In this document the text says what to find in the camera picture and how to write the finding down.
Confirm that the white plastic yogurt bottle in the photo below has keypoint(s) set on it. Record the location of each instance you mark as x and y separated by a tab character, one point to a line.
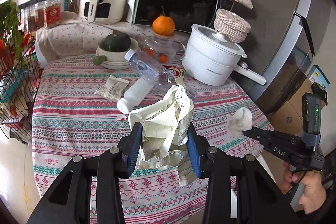
134	96

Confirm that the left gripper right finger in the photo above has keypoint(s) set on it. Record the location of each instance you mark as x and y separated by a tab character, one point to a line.
212	163

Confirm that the black wire rack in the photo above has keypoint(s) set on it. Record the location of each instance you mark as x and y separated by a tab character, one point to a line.
20	79

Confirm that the white electric cooking pot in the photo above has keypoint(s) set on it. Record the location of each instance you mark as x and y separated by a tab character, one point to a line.
210	58

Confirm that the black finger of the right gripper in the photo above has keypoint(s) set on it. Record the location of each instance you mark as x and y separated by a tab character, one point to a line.
260	134

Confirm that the person's right hand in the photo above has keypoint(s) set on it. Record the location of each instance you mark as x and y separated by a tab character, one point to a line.
314	194

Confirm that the grey refrigerator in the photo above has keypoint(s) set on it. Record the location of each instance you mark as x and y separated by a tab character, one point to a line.
284	37

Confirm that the red label spice jar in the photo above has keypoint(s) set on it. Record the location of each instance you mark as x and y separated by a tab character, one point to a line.
52	13

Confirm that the white tissue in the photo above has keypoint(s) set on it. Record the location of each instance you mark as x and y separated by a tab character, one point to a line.
239	122

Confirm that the cardboard box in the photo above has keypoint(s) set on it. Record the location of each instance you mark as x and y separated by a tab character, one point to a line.
288	118

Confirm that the small tomato in teapot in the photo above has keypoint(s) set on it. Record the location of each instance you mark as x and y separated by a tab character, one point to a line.
149	50

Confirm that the clear plastic water bottle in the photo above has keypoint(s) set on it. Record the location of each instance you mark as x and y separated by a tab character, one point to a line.
151	70

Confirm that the dark green squash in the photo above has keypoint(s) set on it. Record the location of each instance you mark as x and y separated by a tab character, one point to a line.
116	42

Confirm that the woven rope lidded basket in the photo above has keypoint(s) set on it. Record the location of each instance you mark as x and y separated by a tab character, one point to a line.
233	27

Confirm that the black wrist camera unit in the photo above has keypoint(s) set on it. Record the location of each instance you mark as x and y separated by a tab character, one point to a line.
311	115

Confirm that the small green pepper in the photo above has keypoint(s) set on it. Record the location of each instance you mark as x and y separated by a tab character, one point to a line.
98	60

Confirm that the large orange mandarin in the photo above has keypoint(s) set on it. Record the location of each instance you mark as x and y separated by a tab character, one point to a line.
163	25

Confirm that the small mandarin in teapot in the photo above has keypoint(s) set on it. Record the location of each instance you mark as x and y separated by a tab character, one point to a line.
163	58

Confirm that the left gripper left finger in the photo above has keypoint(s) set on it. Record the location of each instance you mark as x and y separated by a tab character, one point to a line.
116	163

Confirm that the patterned woven tablecloth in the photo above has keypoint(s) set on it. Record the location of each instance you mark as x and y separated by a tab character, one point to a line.
69	119

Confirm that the red cartoon drink can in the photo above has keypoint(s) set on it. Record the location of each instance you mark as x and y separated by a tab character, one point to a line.
176	71

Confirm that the green leafy plant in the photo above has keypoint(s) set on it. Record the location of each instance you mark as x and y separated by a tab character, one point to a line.
10	33

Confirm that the glass teapot with cork lid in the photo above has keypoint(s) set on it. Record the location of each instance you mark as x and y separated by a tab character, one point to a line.
165	44

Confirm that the white printed sachet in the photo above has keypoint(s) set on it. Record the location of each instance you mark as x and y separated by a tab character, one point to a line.
112	89

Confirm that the cream ceramic plate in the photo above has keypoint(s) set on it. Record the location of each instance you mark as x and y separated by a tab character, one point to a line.
114	60

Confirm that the small red white scrap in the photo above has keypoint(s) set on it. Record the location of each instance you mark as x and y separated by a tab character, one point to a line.
121	117

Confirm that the cream paper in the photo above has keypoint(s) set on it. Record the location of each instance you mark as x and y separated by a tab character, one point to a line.
164	134

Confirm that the floral white cloth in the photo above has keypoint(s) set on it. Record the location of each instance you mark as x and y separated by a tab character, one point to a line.
76	36

